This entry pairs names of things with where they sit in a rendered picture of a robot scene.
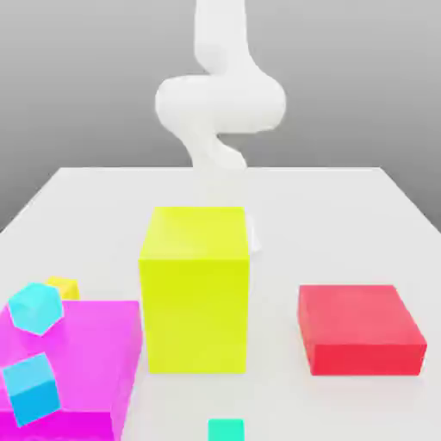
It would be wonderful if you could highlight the small teal cube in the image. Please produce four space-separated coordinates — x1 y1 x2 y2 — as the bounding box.
207 418 245 441

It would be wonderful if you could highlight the small yellow cube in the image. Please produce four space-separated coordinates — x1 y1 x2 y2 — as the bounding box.
45 275 81 301

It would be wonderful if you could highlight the large yellow box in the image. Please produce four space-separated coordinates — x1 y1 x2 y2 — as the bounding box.
138 206 251 375

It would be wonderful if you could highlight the large magenta box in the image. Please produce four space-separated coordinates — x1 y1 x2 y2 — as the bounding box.
0 300 144 441

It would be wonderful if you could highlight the large red box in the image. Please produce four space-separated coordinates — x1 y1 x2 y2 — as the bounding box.
297 284 428 377

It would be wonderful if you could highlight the small blue cube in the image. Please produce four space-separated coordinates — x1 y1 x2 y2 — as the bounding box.
2 352 62 429

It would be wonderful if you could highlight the small cyan cube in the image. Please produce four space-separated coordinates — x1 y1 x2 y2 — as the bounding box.
7 282 65 337

